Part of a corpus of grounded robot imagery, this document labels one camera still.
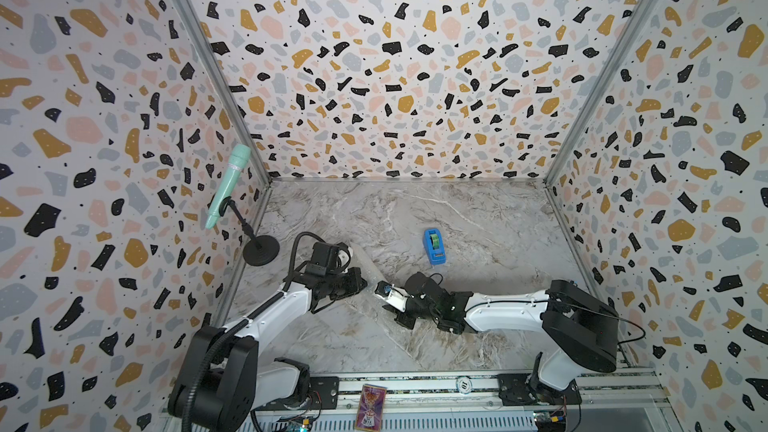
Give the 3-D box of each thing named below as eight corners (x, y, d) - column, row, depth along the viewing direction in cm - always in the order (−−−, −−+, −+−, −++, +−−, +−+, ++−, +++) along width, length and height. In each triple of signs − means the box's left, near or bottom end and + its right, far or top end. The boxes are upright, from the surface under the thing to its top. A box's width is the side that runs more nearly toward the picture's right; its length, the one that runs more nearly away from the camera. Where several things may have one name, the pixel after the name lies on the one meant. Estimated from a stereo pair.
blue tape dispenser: (429, 265, 100) (431, 258, 96) (423, 237, 107) (424, 228, 104) (445, 263, 100) (447, 256, 97) (438, 235, 108) (439, 227, 104)
